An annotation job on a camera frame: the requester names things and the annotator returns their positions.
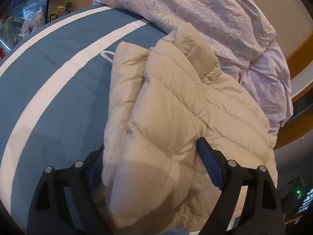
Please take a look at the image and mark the beige puffer jacket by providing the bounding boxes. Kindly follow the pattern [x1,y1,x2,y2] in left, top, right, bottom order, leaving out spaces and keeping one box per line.
[95,23,277,234]

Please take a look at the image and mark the lavender duvet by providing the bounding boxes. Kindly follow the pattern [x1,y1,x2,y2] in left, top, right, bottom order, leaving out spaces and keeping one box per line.
[93,0,293,135]

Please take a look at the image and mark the cluttered side table items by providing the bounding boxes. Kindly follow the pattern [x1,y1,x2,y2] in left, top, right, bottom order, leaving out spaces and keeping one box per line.
[1,2,72,57]

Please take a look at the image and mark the blue white striped bedsheet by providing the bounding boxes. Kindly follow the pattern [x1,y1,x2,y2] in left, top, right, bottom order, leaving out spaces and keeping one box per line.
[1,5,165,229]

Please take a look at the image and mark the wooden headboard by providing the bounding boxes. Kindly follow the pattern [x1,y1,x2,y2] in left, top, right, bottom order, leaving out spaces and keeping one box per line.
[274,33,312,149]

